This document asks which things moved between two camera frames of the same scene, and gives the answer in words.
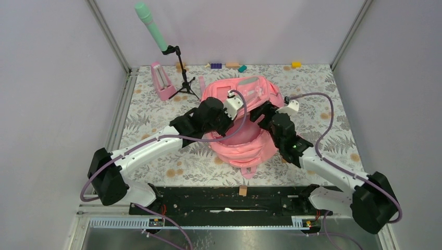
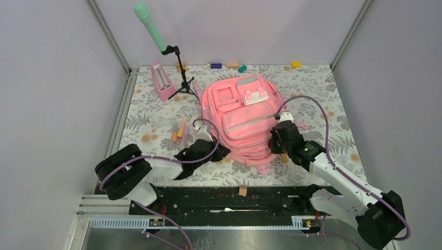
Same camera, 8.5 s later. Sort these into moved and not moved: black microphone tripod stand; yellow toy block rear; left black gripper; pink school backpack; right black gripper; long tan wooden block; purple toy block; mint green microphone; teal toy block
Moved: pink school backpack; right black gripper; left black gripper
Not moved: long tan wooden block; yellow toy block rear; mint green microphone; teal toy block; black microphone tripod stand; purple toy block
